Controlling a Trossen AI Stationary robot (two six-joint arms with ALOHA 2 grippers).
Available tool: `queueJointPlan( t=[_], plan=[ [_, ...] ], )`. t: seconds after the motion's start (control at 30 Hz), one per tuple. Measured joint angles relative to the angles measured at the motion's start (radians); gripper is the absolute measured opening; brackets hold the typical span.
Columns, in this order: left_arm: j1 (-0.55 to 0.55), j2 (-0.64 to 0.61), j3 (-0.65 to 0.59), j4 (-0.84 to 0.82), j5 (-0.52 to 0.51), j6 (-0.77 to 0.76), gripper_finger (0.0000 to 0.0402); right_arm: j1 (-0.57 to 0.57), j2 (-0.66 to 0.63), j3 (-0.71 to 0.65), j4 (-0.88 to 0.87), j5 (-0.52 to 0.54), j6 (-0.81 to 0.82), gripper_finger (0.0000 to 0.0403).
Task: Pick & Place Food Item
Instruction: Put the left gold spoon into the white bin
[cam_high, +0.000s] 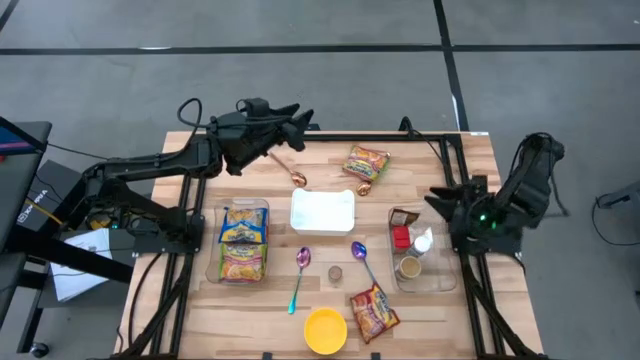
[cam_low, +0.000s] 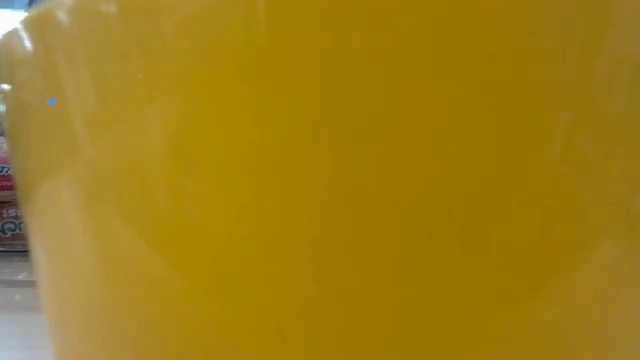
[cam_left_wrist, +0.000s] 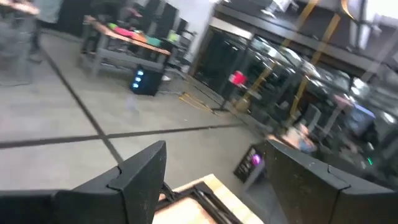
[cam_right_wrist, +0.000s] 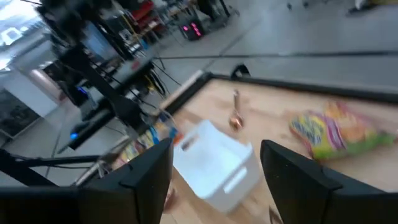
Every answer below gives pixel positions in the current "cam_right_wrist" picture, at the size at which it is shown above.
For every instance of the green pink Maruchan ramen packet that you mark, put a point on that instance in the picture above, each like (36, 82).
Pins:
(335, 133)

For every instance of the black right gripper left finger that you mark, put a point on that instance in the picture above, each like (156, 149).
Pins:
(109, 205)

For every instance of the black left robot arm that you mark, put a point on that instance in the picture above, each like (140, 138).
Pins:
(124, 109)

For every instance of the dark grey side desk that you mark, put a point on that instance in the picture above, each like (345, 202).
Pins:
(130, 77)

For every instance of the monitor screen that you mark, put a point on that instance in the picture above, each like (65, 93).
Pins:
(96, 42)

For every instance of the blue ramen packet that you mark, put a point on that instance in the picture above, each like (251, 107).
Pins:
(155, 137)

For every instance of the clear plastic bin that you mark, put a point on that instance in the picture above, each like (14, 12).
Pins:
(146, 146)

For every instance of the red shelf bins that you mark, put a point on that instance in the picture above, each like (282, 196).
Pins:
(143, 11)

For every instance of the white plastic bin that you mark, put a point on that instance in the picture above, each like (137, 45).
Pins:
(211, 161)

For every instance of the black workbench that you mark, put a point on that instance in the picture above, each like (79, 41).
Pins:
(211, 7)

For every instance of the rose gold spoon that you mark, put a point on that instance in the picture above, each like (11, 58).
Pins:
(236, 121)

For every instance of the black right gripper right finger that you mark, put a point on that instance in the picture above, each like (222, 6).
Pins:
(311, 202)

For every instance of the computer with purple lights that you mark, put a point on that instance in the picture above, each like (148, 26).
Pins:
(192, 31)

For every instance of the black equipment box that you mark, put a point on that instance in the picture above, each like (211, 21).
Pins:
(90, 130)

